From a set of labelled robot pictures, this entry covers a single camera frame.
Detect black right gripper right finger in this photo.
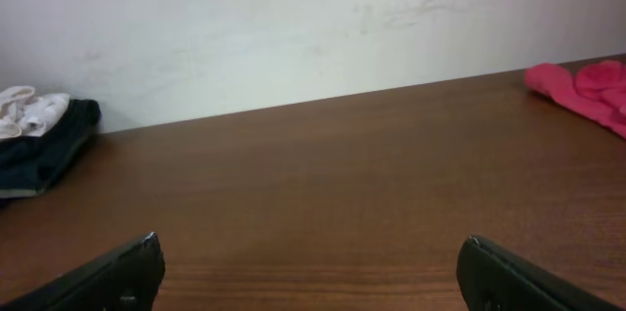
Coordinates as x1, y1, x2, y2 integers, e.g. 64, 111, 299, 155
456, 236, 623, 311

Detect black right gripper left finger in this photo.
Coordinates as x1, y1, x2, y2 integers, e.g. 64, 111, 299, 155
1, 232, 165, 311

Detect orange printed t-shirt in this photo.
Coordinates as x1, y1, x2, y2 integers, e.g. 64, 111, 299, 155
524, 61, 625, 138

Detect navy folded garment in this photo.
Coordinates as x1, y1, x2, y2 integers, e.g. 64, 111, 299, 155
1, 99, 102, 200

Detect white folded t-shirt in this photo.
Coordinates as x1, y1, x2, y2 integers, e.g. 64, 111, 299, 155
1, 86, 70, 141

